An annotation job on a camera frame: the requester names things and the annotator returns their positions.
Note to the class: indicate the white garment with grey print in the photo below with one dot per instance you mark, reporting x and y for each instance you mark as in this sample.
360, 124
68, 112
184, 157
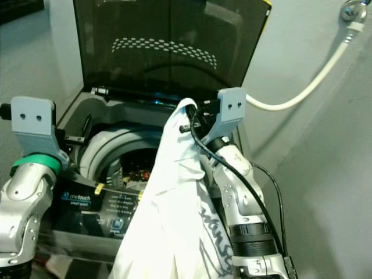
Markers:
168, 221

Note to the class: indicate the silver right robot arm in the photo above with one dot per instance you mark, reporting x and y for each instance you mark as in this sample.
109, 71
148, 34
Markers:
238, 186

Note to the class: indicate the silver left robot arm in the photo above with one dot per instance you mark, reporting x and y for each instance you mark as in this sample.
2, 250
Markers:
23, 197

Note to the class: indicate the grey top-load washing machine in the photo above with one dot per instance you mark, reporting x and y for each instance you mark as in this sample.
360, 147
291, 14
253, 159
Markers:
93, 203

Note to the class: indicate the dark glass washer lid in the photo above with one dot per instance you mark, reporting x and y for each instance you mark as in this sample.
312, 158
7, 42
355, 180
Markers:
163, 70

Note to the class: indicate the dark red patterned garment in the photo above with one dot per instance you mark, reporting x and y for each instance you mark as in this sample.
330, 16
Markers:
139, 171

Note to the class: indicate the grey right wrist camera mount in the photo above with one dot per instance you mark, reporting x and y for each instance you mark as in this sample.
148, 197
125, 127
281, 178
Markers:
229, 110

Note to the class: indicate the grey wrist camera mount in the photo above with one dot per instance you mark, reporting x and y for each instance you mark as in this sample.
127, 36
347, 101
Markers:
229, 110
35, 125

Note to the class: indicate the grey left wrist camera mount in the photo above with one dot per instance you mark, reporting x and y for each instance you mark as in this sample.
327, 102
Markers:
35, 125

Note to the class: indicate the black window frame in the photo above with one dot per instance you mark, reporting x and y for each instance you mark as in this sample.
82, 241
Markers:
17, 7

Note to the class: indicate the metal wall tap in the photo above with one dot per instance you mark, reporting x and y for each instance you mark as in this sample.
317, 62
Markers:
353, 10

